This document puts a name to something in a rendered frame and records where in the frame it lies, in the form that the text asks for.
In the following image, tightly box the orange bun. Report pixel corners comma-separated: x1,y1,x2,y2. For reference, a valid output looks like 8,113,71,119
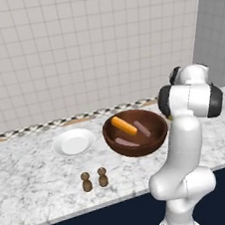
111,113,139,139

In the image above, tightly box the white plate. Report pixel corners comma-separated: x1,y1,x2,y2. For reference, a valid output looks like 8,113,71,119
50,125,100,159

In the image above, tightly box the brown wooden shaker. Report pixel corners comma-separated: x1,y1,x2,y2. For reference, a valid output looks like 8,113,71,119
96,165,111,188
80,170,95,194

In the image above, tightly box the brown wooden bowl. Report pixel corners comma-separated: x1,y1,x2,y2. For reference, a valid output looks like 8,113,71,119
100,105,173,162

